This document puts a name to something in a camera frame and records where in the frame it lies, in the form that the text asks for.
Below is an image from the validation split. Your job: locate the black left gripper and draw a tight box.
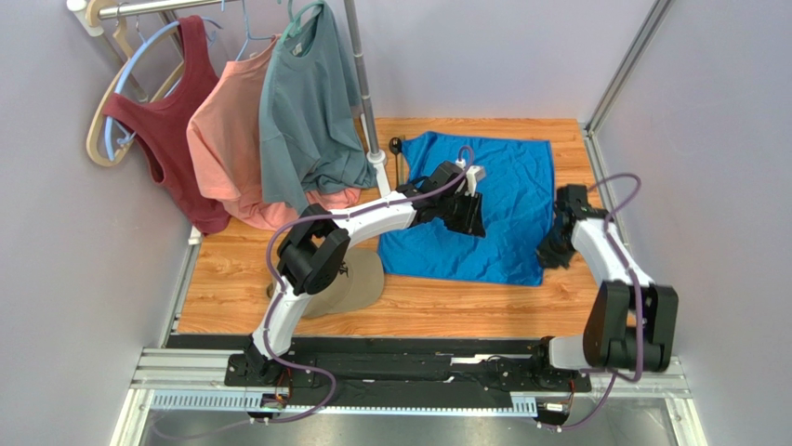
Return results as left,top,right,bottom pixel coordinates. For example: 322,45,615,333
438,190,488,240

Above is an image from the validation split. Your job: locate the blue cloth napkin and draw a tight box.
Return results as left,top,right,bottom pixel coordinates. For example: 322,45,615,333
377,132,555,287

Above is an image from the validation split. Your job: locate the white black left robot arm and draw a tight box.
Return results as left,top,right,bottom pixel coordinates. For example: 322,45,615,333
244,159,486,368

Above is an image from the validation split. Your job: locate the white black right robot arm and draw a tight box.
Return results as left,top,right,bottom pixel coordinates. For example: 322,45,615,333
536,185,679,381

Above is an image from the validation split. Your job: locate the black spoon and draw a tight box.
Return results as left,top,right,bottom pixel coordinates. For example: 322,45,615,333
389,137,404,186

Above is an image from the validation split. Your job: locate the white clothes rack foot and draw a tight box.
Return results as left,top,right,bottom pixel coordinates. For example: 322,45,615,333
366,150,391,197

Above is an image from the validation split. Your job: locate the beige baseball cap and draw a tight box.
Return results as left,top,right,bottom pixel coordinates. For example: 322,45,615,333
278,248,385,319

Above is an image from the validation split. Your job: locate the teal t-shirt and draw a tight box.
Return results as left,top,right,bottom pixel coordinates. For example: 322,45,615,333
258,1,377,212

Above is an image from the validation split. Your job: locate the teal clothes hanger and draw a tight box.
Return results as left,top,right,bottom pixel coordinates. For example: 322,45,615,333
279,1,327,44

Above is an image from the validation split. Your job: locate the pink t-shirt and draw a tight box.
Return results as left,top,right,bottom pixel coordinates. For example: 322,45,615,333
186,45,373,230

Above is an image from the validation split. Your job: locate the maroon tank top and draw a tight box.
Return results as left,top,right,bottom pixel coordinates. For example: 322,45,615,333
103,15,231,235

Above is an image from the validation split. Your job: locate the light blue clothes hanger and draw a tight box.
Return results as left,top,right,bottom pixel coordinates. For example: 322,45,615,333
102,17,224,164

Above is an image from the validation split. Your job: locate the wooden clothes hanger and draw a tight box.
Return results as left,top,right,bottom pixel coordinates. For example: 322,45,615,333
86,18,184,167

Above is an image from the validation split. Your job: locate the metal clothes rack pole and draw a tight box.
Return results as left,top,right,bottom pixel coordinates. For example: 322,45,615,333
66,0,382,161

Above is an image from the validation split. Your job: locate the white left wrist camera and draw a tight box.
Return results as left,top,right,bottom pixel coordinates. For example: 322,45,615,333
455,159,486,196

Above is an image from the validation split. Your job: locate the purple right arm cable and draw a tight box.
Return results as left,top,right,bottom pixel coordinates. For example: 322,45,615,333
535,172,646,432

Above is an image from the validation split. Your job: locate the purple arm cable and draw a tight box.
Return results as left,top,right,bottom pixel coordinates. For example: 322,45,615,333
257,145,476,425
535,172,646,432

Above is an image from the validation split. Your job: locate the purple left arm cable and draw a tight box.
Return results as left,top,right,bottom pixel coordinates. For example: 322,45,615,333
257,145,476,425

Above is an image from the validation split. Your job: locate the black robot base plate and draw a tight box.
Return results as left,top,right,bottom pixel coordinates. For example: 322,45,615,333
224,351,592,393

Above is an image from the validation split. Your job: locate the aluminium frame rail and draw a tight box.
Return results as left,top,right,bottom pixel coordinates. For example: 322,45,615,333
112,335,706,445

